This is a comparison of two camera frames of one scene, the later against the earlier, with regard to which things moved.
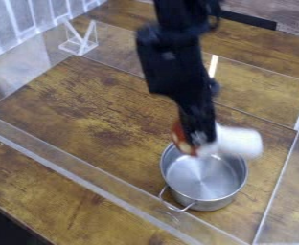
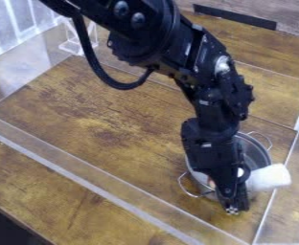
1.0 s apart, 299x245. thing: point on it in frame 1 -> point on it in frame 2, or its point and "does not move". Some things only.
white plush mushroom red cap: [231, 141] -> [267, 177]
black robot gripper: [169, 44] -> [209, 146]
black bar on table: [248, 19] does not move
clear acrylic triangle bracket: [76, 43] does not move
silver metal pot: [207, 180] -> [252, 148]
